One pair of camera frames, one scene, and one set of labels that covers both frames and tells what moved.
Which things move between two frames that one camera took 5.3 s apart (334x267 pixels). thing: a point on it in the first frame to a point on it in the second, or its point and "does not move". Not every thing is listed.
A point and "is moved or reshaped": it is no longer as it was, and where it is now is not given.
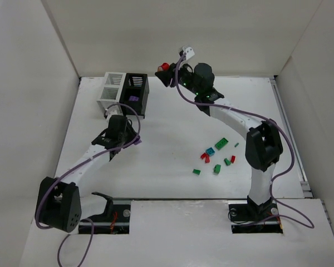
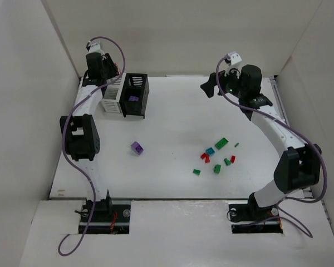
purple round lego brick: (132, 98) does not move
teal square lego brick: (210, 151) does not move
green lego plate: (221, 144) does not move
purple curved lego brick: (137, 142) is moved or reshaped
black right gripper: (172, 77) to (221, 84)
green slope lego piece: (227, 162) does not move
